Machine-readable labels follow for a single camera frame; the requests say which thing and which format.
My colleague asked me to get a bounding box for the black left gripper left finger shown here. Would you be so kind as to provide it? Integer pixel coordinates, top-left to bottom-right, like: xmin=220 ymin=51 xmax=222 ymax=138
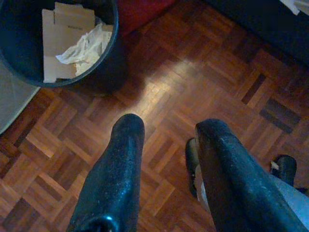
xmin=67 ymin=113 xmax=146 ymax=232

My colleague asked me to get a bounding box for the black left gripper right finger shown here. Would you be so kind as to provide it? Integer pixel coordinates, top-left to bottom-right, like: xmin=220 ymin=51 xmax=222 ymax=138
xmin=195 ymin=119 xmax=309 ymax=232

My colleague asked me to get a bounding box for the black robot left foot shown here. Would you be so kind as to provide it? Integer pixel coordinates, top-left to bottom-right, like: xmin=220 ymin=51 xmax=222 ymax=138
xmin=185 ymin=137 xmax=202 ymax=199

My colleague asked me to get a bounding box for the black robot foot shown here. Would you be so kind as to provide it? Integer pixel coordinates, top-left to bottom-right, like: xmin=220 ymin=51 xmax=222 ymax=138
xmin=185 ymin=137 xmax=202 ymax=199
xmin=270 ymin=154 xmax=297 ymax=188

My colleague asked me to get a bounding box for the black robot right foot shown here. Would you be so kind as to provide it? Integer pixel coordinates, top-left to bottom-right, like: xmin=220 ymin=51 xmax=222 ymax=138
xmin=270 ymin=154 xmax=297 ymax=188

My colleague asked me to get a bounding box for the grey robot left leg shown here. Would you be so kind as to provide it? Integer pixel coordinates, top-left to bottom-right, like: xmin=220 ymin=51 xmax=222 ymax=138
xmin=197 ymin=166 xmax=309 ymax=232

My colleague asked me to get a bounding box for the crumpled white plastic bag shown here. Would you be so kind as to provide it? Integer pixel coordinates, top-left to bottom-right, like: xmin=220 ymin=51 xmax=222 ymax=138
xmin=56 ymin=23 xmax=113 ymax=76

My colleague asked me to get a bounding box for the dark furniture base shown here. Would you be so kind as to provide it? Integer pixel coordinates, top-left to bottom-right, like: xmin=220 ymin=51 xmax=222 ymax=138
xmin=204 ymin=0 xmax=309 ymax=67

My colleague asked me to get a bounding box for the flattened brown cardboard box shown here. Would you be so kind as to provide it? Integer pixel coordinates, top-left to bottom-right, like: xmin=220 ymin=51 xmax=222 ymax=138
xmin=42 ymin=1 xmax=114 ymax=83

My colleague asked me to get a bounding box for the red fabric sofa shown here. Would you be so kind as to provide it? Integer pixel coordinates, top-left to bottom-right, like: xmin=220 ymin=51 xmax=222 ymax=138
xmin=117 ymin=0 xmax=176 ymax=37

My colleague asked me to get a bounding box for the dark round waste bin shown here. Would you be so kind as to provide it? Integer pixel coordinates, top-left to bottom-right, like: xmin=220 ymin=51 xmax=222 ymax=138
xmin=0 ymin=0 xmax=120 ymax=88

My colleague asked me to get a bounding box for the white paper sheet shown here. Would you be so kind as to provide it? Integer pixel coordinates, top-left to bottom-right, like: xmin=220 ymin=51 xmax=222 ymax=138
xmin=279 ymin=0 xmax=309 ymax=15

